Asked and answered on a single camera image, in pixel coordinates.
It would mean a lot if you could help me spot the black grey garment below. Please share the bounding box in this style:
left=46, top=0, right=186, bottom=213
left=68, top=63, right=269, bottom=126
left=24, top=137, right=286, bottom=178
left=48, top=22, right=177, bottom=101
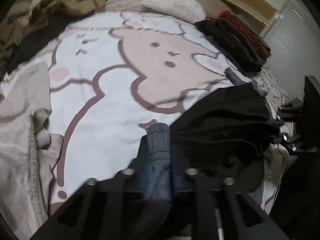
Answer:
left=170, top=68, right=284, bottom=192

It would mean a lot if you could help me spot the stack of dark folded clothes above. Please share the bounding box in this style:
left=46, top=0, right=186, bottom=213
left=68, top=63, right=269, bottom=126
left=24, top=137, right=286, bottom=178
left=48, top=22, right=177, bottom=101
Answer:
left=195, top=10, right=271, bottom=74

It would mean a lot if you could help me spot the white slatted closet door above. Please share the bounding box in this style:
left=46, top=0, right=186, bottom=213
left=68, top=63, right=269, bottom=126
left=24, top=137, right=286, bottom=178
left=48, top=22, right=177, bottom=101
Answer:
left=261, top=2, right=319, bottom=108

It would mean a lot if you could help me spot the pink bear print bedsheet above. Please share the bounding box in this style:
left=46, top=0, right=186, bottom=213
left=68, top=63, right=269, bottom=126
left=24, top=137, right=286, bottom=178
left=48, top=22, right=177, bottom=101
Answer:
left=0, top=11, right=293, bottom=215

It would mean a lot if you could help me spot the cream wooden shelf unit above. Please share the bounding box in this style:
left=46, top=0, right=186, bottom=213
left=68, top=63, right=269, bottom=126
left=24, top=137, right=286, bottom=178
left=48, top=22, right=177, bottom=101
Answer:
left=221, top=0, right=278, bottom=36

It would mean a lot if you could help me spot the beige sweatshirt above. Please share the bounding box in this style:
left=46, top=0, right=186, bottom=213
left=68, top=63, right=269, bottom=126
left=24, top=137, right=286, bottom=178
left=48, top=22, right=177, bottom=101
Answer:
left=1, top=62, right=63, bottom=239

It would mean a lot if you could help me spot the white fluffy pillow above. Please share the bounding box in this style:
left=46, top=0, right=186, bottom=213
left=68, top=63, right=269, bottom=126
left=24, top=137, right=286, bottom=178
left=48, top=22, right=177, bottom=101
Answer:
left=142, top=0, right=206, bottom=24

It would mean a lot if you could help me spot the dark brown garment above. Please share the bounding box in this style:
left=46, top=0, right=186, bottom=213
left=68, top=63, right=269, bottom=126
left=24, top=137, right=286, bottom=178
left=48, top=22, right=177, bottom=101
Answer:
left=7, top=14, right=85, bottom=74

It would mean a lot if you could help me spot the olive tan garment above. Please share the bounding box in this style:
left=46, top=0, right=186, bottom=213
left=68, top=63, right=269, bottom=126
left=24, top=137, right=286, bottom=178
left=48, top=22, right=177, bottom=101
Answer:
left=1, top=0, right=108, bottom=48

